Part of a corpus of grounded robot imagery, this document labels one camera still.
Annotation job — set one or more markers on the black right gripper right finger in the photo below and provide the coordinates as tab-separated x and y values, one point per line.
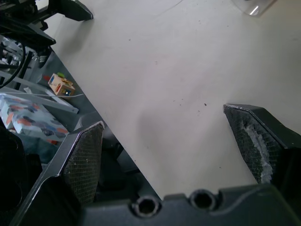
263	131

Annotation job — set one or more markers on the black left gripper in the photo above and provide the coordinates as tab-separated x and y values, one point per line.
21	10

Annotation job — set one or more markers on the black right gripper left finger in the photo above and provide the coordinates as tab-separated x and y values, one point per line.
81	160

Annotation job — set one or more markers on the wooden toy box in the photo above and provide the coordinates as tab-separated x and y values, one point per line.
60	86

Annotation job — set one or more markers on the patterned white cardboard box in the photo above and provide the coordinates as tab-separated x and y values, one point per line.
30	117

